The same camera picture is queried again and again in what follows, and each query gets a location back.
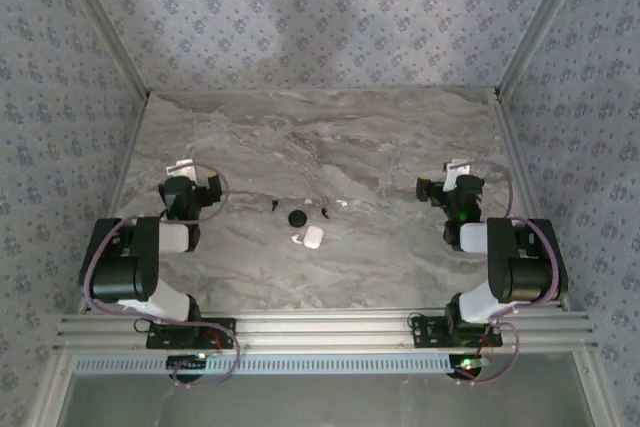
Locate black controller board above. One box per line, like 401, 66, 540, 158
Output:
166, 353, 209, 381
448, 354, 489, 381

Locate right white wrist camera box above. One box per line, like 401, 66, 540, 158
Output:
446, 158, 472, 191

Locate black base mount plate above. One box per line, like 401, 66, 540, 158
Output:
145, 316, 238, 350
409, 312, 504, 349

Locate aluminium corner post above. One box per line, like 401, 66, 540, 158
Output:
48, 0, 152, 98
493, 0, 597, 98

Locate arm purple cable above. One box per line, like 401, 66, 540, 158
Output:
81, 160, 243, 390
449, 158, 563, 389

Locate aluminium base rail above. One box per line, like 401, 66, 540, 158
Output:
54, 308, 599, 351

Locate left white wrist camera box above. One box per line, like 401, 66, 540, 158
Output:
167, 160, 197, 179

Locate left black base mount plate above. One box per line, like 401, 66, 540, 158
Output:
145, 316, 238, 350

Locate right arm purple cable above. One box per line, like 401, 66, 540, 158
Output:
449, 158, 563, 389

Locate aluminium side rail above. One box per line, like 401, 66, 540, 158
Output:
74, 90, 152, 314
491, 90, 572, 312

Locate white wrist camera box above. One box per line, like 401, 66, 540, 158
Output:
167, 160, 197, 179
446, 158, 472, 191

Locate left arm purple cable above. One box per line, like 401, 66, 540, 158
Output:
81, 160, 243, 390

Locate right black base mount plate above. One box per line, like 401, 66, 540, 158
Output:
409, 312, 504, 349

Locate grey slotted cable duct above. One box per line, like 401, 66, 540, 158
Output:
73, 352, 489, 377

